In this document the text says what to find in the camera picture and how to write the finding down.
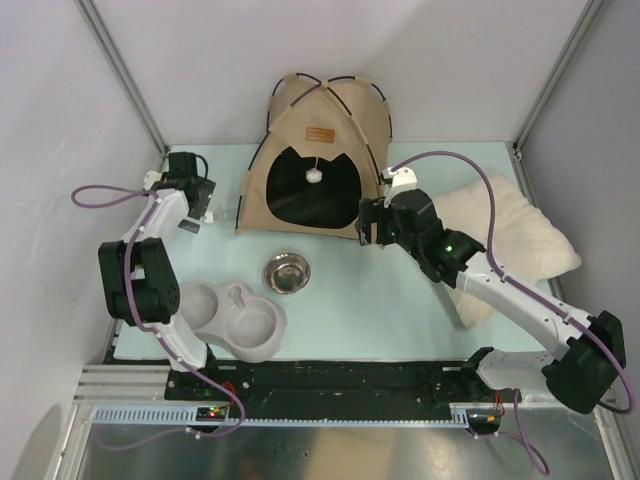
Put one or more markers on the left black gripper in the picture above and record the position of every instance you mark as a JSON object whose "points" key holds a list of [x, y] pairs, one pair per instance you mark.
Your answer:
{"points": [[205, 190]]}

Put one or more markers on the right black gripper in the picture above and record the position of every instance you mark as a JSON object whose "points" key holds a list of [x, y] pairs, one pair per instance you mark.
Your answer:
{"points": [[370, 210]]}

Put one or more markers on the beige fabric pet tent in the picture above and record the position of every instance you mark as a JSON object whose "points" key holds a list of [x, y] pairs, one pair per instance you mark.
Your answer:
{"points": [[320, 175]]}

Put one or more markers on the steel pet bowl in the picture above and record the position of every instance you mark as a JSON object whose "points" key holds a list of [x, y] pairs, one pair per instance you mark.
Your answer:
{"points": [[287, 273]]}

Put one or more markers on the grey double pet feeder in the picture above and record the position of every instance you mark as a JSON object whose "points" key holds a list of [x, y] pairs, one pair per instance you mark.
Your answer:
{"points": [[231, 316]]}

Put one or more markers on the black tent pole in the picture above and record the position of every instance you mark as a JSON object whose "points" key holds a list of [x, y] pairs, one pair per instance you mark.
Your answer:
{"points": [[310, 130], [324, 119]]}

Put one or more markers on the clear water bottle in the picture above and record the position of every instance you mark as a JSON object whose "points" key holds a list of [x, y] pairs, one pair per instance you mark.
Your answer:
{"points": [[219, 216]]}

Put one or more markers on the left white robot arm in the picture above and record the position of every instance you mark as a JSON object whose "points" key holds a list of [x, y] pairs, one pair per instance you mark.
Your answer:
{"points": [[139, 282]]}

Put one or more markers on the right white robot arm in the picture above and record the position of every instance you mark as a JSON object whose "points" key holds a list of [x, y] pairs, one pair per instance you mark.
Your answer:
{"points": [[582, 356]]}

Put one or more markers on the white pompom toy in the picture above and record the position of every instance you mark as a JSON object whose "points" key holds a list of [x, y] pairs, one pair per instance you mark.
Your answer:
{"points": [[313, 176]]}

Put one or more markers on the white fluffy pillow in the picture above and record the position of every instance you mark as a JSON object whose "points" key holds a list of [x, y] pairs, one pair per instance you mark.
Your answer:
{"points": [[524, 241]]}

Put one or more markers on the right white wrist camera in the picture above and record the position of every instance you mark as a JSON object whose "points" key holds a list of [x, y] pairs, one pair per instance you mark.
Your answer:
{"points": [[397, 181]]}

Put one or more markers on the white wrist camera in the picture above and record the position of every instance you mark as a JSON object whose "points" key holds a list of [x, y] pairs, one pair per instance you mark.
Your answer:
{"points": [[150, 178], [397, 181]]}

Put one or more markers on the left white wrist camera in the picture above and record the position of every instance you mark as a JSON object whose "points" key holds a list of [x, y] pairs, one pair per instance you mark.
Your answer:
{"points": [[150, 178]]}

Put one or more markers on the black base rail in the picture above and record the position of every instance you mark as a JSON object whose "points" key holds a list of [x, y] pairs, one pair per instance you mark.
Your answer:
{"points": [[349, 391]]}

